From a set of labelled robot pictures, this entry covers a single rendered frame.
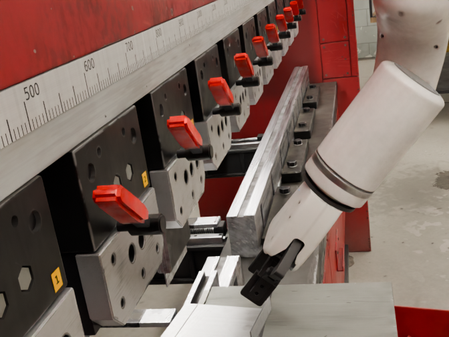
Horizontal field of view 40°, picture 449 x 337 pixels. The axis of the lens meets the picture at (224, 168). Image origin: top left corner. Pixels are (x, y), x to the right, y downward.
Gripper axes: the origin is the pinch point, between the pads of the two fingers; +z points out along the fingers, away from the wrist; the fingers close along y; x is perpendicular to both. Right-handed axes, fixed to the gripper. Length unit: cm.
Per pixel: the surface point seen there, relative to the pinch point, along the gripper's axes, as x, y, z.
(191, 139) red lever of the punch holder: -16.8, 9.3, -14.4
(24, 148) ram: -24.5, 35.3, -17.8
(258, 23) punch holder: -22, -71, -14
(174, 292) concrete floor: 7, -181, 133
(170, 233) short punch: -13.0, 2.1, 0.7
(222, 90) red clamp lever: -17.8, -9.3, -15.2
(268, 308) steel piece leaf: 3.7, -1.6, 4.2
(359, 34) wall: 57, -767, 46
